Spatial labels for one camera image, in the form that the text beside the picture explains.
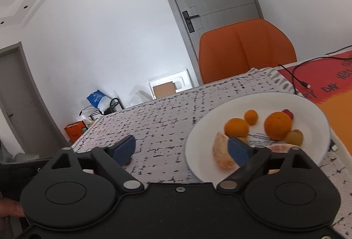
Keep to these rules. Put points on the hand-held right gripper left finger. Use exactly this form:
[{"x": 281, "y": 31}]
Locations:
[{"x": 125, "y": 149}]

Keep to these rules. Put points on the dark red plum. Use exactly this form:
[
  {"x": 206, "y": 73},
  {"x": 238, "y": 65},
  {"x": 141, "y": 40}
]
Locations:
[{"x": 288, "y": 113}]

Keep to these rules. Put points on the large round orange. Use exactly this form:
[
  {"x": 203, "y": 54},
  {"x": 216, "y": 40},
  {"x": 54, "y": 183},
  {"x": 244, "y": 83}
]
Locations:
[
  {"x": 236, "y": 127},
  {"x": 277, "y": 125}
]

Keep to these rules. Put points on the small kumquat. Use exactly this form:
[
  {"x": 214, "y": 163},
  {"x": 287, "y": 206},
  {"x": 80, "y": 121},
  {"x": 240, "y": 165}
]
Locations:
[{"x": 251, "y": 117}]

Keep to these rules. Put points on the white foam board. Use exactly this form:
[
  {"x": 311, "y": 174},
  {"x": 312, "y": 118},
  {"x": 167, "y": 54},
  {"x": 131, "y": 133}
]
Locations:
[{"x": 183, "y": 79}]

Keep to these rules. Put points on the red orange printed mat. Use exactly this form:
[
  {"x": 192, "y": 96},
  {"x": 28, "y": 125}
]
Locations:
[{"x": 330, "y": 76}]

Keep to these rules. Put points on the orange chair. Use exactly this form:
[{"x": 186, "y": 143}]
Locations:
[{"x": 247, "y": 49}]

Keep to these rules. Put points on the person's left hand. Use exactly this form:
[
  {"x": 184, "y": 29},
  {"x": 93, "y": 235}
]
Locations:
[{"x": 11, "y": 207}]

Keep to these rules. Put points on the blue white plastic bag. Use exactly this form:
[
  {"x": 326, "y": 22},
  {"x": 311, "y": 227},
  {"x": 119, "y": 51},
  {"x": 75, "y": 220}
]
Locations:
[{"x": 96, "y": 100}]

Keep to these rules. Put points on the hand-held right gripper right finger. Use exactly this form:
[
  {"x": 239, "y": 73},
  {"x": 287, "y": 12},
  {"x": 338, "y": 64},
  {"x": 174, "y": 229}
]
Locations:
[{"x": 239, "y": 152}]

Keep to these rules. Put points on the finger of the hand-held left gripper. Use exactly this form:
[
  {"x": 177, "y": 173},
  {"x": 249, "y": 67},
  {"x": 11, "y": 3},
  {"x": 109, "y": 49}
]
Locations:
[{"x": 84, "y": 163}]

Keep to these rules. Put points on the white bowl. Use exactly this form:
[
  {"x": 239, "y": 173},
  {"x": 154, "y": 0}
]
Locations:
[{"x": 209, "y": 123}]

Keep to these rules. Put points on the orange box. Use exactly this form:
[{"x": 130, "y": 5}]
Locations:
[{"x": 74, "y": 131}]

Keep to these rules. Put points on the yellow red plum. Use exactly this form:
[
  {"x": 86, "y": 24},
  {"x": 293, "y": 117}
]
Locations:
[{"x": 294, "y": 137}]

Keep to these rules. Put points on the brown cardboard sheet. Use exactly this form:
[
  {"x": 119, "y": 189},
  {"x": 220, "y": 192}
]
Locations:
[{"x": 164, "y": 89}]

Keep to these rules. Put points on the peeled citrus segment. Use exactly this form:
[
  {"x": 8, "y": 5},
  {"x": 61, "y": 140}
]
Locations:
[
  {"x": 279, "y": 148},
  {"x": 221, "y": 153}
]

